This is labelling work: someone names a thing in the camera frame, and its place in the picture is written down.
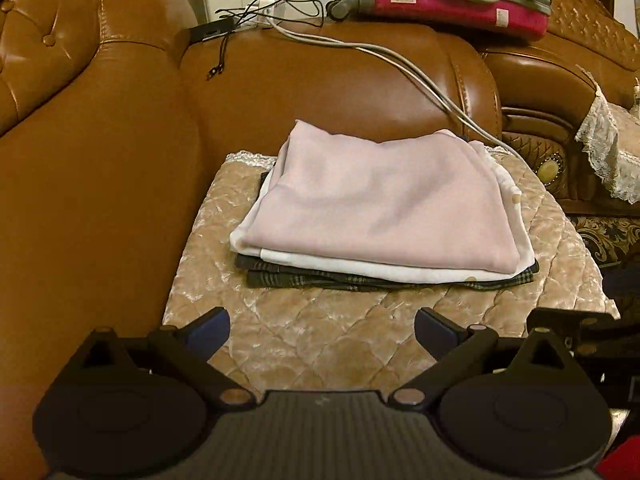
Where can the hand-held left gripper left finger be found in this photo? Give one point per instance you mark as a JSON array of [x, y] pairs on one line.
[[207, 332]]

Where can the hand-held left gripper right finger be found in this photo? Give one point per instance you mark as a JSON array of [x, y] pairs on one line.
[[435, 332]]

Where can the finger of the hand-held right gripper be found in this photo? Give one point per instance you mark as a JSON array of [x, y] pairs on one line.
[[570, 325]]

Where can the pink garment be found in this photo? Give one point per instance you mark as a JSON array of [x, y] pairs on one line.
[[375, 200]]

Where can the red cloth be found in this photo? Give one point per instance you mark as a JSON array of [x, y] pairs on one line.
[[622, 462]]

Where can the blue gold patterned cloth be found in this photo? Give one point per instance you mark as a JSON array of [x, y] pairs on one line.
[[600, 240]]

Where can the dark plaid folded garment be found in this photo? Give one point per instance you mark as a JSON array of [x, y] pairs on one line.
[[300, 280]]

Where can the beige quilted seat cover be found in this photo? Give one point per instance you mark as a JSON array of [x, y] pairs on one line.
[[325, 330]]

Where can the white folded garment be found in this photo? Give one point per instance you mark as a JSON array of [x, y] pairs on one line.
[[310, 262]]

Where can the cream lace sofa cover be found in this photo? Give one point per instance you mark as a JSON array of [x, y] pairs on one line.
[[612, 155]]

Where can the brown leather sofa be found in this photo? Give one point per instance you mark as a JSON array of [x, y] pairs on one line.
[[100, 185]]

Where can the ornate carved brown sofa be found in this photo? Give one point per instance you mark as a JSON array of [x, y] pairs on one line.
[[540, 90]]

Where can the black electronic device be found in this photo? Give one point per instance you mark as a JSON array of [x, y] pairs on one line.
[[212, 29]]

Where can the white power strip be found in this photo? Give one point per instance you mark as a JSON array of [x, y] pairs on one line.
[[265, 14]]

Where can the pink suitcase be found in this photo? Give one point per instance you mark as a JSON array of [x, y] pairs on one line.
[[440, 0]]

